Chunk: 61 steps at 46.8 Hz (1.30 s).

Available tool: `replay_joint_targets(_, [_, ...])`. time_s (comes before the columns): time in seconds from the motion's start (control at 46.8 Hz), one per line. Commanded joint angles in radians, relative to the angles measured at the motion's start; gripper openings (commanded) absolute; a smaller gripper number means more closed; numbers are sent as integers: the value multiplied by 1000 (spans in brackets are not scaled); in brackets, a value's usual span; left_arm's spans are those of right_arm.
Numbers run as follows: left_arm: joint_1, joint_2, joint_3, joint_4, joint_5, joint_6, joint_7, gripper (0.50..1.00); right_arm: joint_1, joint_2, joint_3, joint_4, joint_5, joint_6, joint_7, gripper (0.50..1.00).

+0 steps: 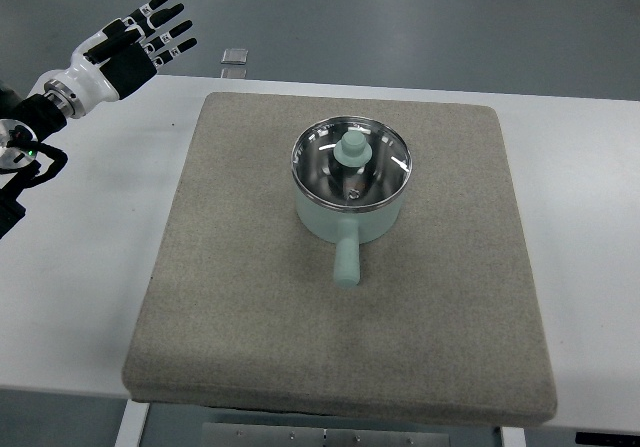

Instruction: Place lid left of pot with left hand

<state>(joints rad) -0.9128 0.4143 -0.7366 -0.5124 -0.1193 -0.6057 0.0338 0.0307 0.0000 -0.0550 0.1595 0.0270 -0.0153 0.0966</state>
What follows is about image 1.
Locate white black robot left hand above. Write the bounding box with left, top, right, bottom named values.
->
left=43, top=0, right=197, bottom=118

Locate glass lid with green knob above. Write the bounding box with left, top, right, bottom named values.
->
left=291, top=116, right=412, bottom=213

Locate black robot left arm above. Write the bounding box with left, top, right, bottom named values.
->
left=1, top=80, right=83, bottom=235

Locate small metal floor plate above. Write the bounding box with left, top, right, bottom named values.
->
left=221, top=48, right=248, bottom=65

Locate beige felt mat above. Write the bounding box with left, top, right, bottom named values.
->
left=122, top=92, right=557, bottom=426

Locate mint green saucepan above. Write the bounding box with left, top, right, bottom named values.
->
left=294, top=184, right=407, bottom=288

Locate black label strip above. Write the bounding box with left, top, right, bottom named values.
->
left=575, top=431, right=640, bottom=447

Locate grey metal bracket plate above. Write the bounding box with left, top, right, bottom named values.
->
left=200, top=423, right=451, bottom=447

